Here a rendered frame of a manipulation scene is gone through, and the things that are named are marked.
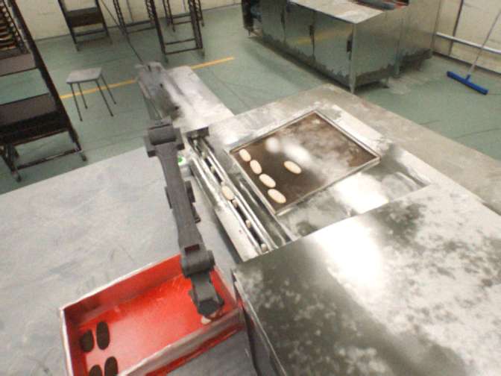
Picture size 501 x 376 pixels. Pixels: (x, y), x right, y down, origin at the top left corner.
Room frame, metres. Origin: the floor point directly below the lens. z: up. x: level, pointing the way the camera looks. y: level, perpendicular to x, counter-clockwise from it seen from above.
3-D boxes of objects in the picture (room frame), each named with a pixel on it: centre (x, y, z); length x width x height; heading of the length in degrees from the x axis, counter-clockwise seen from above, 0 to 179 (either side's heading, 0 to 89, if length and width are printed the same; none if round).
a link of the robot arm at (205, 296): (0.61, 0.17, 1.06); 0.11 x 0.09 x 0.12; 15
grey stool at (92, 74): (4.06, 1.80, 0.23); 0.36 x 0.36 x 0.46; 8
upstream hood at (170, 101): (2.27, 0.55, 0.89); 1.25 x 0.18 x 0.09; 21
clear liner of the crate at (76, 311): (0.65, 0.36, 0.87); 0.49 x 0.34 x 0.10; 117
